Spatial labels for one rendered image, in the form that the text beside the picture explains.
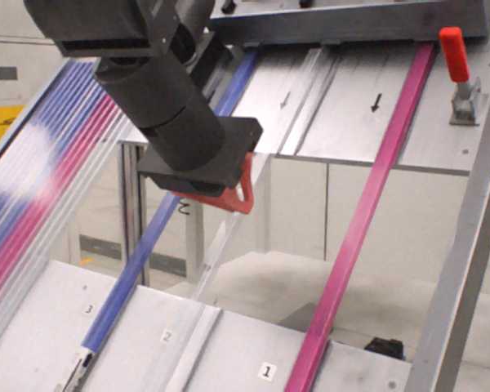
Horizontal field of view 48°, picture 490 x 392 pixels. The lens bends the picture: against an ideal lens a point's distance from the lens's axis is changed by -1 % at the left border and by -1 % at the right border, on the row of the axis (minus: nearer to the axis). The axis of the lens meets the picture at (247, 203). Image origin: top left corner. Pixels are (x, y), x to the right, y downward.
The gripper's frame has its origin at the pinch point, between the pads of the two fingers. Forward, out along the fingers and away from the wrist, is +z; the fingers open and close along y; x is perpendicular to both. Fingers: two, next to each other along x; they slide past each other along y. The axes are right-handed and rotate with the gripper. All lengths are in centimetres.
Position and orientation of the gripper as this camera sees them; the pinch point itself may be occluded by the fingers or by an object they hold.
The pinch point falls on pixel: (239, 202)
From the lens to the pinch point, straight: 54.0
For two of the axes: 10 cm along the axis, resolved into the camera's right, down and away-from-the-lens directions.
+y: -8.3, -1.2, 5.5
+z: 4.1, 5.5, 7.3
